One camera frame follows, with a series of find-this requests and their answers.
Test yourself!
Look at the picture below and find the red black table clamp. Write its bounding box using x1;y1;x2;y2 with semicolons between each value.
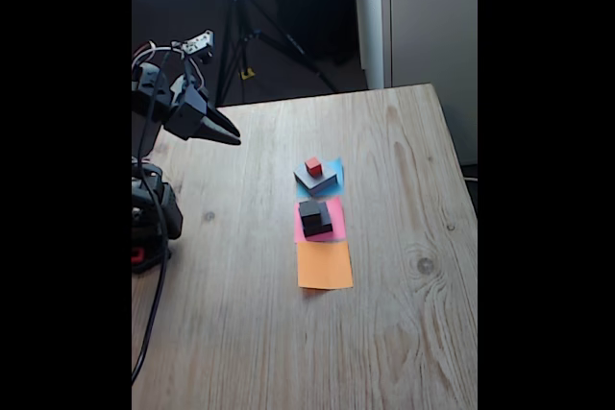
131;242;173;275

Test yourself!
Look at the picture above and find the blue paper sheet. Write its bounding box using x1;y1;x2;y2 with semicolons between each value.
296;157;346;199

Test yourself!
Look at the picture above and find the white grey cabinet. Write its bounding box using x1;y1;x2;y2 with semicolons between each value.
353;0;479;166

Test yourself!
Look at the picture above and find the large grey square block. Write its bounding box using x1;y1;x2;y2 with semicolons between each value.
293;159;339;197

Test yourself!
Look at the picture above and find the black tripod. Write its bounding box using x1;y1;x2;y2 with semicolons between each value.
213;0;340;108

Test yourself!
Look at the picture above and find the orange paper sheet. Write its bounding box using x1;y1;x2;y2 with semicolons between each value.
296;240;355;292

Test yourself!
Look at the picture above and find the pink paper sheet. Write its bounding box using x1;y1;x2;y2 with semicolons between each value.
293;196;347;245

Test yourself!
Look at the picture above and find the small dark grey cube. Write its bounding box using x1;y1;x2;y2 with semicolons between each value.
298;200;322;231

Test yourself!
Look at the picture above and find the medium black square block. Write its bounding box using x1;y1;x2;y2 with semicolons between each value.
301;202;334;238

